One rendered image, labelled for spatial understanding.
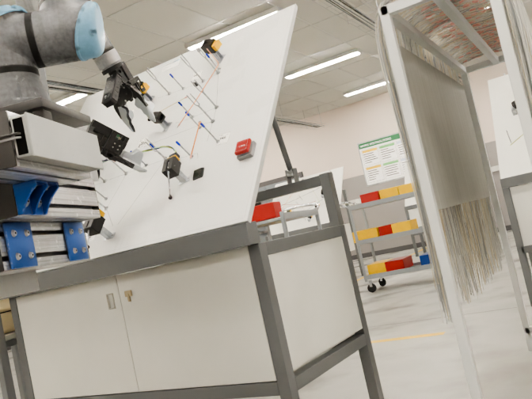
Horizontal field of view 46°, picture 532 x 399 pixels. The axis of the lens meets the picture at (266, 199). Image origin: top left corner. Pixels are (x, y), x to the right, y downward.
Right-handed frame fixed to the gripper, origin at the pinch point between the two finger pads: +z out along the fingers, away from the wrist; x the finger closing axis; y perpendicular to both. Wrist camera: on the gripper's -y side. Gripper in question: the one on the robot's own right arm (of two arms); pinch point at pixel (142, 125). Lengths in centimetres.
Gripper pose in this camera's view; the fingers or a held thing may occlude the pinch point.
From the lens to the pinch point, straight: 201.7
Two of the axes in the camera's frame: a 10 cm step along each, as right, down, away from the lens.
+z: 4.7, 8.4, 2.9
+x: -8.4, 3.2, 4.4
